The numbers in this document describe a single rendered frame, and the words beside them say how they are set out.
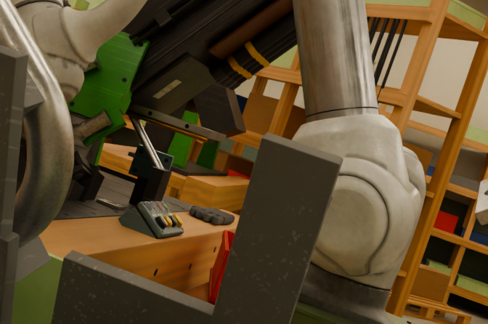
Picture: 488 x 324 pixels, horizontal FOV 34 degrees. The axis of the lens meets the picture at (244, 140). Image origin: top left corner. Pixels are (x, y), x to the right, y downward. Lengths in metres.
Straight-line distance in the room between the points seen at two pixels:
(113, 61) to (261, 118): 3.66
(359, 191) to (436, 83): 9.85
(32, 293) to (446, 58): 10.16
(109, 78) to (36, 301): 0.97
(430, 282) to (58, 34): 7.78
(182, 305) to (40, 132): 0.14
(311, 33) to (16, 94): 0.67
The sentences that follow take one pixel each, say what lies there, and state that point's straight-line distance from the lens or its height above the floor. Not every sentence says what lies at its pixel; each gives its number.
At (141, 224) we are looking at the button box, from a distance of 1.57.
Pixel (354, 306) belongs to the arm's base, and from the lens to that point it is 1.25.
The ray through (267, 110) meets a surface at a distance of 5.37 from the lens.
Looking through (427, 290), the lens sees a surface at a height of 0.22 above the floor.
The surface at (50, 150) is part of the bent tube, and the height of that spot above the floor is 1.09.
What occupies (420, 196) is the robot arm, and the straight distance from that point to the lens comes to 1.26.
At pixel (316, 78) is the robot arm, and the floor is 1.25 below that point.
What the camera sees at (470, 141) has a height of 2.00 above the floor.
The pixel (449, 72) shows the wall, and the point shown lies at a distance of 10.86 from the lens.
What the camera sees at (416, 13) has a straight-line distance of 4.39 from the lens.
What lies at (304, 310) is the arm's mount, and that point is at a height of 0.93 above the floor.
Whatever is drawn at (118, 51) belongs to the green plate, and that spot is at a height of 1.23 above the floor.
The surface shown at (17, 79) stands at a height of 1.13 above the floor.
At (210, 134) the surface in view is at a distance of 1.83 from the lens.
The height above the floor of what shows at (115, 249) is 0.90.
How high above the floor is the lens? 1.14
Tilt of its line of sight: level
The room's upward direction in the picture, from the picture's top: 19 degrees clockwise
